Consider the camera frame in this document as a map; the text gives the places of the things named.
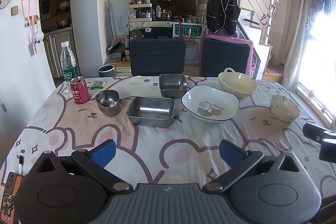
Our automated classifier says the small rounded steel bowl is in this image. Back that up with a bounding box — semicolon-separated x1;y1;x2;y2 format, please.
95;90;120;117

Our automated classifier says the dark blue chair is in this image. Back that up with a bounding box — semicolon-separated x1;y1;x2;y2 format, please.
130;38;186;76
200;37;251;77

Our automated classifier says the kitchen base cabinet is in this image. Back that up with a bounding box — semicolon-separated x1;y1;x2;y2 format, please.
43;27;78;79

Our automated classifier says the right dark blue chair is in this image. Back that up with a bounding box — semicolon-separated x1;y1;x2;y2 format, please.
200;37;251;77

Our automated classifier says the clear water bottle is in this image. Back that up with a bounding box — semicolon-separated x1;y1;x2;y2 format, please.
60;41;78;83

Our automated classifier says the orange printed card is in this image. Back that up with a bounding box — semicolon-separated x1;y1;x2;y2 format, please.
1;172;23;224

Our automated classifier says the rectangular steel tray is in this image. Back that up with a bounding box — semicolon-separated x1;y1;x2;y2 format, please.
159;74;189;99
126;97;175;128

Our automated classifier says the red soda can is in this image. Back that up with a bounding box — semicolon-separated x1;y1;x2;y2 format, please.
70;76;90;104

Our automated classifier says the grey trash bin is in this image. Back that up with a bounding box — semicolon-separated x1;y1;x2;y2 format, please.
97;64;116;78

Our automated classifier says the white plush wall toy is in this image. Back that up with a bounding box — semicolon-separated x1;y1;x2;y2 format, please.
33;31;45;44

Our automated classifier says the black marker pen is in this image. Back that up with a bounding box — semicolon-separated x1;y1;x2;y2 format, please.
18;155;24;175

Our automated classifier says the cluttered storage shelf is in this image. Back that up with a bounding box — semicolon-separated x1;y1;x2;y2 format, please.
128;0;176;22

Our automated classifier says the bear print tablecloth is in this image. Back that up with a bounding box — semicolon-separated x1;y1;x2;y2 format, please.
1;76;335;197

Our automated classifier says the teal poizon sign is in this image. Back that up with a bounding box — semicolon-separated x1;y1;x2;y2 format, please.
173;24;202;38

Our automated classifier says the left dark blue chair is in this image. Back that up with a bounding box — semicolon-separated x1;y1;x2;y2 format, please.
130;38;186;76

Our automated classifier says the black vest on hanger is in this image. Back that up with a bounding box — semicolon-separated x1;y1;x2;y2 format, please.
207;0;241;36

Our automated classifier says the green snack packet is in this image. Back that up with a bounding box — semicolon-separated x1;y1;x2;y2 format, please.
87;80;106;90

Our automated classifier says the white ginkgo leaf plate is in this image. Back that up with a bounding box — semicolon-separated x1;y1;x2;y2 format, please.
181;85;240;123

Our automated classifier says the beige curtain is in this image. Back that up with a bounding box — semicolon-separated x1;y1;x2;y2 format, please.
277;0;310;92

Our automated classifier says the cream handled ceramic bowl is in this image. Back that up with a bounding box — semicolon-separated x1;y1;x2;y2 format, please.
218;68;257;98

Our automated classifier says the small floral scalloped bowl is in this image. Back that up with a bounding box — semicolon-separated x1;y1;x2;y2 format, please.
270;94;301;123

